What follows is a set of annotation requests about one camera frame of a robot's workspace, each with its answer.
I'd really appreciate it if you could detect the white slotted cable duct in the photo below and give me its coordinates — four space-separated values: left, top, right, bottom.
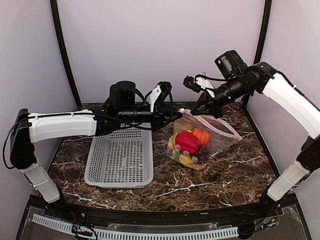
31 214 239 240

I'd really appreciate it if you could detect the white cauliflower with leaves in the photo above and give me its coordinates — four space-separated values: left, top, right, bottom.
170 149 181 163

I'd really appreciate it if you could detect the red bell pepper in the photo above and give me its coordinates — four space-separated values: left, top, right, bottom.
175 130 200 154

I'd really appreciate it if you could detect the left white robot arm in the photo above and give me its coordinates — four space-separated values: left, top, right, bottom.
2 108 182 218

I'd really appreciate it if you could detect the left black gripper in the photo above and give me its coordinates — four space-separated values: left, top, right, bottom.
119 102 184 132

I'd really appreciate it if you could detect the yellow squash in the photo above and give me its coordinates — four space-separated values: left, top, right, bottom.
168 133 177 150
178 154 207 171

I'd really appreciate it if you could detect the black curved front rail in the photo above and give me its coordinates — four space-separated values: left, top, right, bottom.
38 199 275 226

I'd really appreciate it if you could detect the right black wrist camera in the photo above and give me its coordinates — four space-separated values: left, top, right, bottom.
214 50 248 80

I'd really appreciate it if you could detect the white perforated plastic basket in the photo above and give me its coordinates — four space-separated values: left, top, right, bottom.
84 127 154 189

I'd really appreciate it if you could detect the left black frame post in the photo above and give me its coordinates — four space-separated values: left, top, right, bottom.
50 0 82 109

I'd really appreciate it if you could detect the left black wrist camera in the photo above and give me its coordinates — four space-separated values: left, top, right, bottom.
109 80 136 109

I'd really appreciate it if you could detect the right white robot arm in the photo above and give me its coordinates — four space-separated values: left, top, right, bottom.
183 62 320 217

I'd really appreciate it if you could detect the small orange pumpkin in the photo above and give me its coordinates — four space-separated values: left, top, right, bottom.
191 128 211 146

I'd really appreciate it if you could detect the clear zip top bag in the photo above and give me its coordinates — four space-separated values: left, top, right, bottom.
167 108 242 171

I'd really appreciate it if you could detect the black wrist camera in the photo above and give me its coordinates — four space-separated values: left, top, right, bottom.
214 50 248 80
109 80 136 109

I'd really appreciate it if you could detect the black frame post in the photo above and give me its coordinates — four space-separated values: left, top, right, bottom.
253 0 272 64
50 0 82 109

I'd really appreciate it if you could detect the dark red grape bunch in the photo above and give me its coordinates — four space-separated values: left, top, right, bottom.
191 145 209 165

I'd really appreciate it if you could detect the right black frame post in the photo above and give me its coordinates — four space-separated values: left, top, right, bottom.
253 0 272 64

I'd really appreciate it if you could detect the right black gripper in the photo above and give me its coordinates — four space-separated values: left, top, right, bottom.
190 73 251 118

